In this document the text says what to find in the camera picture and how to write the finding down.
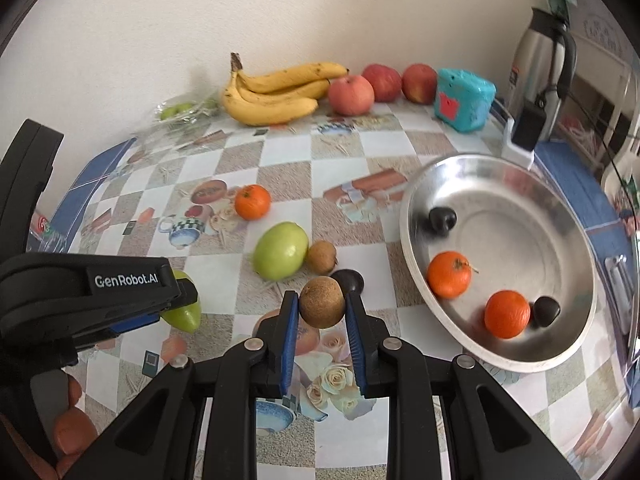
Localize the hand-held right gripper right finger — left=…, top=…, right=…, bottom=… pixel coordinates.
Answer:
left=345, top=291, right=583, bottom=480

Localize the yellow banana bunch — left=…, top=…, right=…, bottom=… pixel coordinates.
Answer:
left=221, top=52, right=350, bottom=126

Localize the clear plastic clamshell container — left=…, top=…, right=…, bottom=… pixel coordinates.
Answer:
left=132, top=95, right=221, bottom=141

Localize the elongated green mango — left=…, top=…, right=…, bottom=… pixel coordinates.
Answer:
left=161, top=270, right=202, bottom=333

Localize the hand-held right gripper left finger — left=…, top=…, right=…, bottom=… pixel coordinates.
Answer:
left=60, top=290, right=301, bottom=480

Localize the brown round fruit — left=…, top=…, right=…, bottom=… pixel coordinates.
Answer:
left=306, top=240, right=339, bottom=277
left=298, top=276, right=346, bottom=329

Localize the round metal plate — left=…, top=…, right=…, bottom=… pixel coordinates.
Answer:
left=399, top=154, right=598, bottom=373

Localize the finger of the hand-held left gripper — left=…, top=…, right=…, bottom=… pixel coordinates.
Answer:
left=170, top=279, right=200, bottom=311
left=74, top=311, right=165, bottom=352

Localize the dark purple plum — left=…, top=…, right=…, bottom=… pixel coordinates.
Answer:
left=331, top=269, right=364, bottom=295
left=428, top=207, right=457, bottom=234
left=531, top=296, right=561, bottom=328

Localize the person's left hand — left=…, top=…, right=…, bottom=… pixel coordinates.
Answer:
left=50, top=374, right=99, bottom=480

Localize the round green mango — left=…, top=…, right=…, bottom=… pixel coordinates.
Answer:
left=251, top=222, right=309, bottom=281

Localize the orange with stem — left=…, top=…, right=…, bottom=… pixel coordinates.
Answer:
left=426, top=251, right=473, bottom=300

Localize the steel thermos jug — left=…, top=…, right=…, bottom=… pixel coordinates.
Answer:
left=505, top=7, right=578, bottom=126

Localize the black power adapter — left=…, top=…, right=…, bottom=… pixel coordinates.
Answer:
left=501, top=110, right=536, bottom=170
left=511, top=100, right=547, bottom=152

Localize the large orange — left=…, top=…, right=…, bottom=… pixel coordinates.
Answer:
left=484, top=290, right=532, bottom=339

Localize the small orange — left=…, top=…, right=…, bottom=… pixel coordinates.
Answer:
left=234, top=184, right=272, bottom=221

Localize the pale red apple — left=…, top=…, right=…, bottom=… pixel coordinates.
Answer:
left=328, top=74, right=375, bottom=115

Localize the teal plastic box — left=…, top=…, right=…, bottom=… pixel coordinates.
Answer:
left=433, top=68, right=497, bottom=134

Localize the checkered printed tablecloth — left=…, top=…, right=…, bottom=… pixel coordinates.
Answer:
left=25, top=100, right=640, bottom=480

